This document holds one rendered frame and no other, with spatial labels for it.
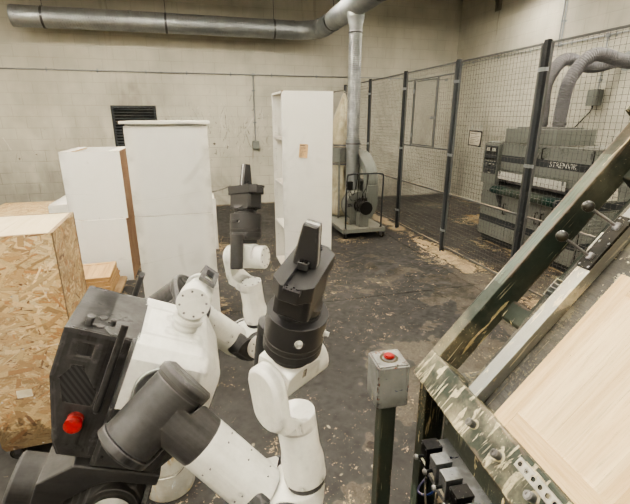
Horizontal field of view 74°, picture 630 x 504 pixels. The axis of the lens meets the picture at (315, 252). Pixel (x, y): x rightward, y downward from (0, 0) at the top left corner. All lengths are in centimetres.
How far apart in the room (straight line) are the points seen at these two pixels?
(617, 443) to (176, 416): 102
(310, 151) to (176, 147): 202
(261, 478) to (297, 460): 8
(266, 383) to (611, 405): 96
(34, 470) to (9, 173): 881
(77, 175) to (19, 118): 458
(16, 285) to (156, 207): 120
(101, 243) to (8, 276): 280
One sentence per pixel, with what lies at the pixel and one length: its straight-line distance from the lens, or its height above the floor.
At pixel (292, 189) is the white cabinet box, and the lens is 488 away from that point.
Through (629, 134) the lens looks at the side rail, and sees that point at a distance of 190.
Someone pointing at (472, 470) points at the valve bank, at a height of 75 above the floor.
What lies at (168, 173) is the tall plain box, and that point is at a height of 139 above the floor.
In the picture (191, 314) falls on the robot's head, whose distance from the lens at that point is 88.
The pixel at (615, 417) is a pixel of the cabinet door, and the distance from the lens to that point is 134.
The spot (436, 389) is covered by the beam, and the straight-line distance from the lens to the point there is 164.
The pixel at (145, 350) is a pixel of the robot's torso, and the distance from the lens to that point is 85.
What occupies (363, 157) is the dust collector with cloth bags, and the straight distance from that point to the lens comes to 687.
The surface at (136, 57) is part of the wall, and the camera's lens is 921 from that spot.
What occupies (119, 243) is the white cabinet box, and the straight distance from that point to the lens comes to 516.
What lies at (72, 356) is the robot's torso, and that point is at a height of 136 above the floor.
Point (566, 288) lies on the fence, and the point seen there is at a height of 125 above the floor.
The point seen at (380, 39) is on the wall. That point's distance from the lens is 1004.
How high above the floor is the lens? 177
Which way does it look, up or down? 18 degrees down
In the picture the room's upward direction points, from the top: straight up
